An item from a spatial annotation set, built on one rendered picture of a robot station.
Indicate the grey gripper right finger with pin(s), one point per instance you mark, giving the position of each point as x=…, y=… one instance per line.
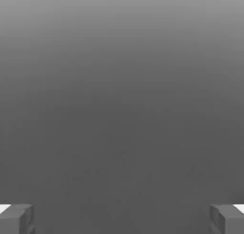
x=228, y=219

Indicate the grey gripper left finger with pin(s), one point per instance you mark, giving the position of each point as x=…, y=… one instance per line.
x=16, y=219

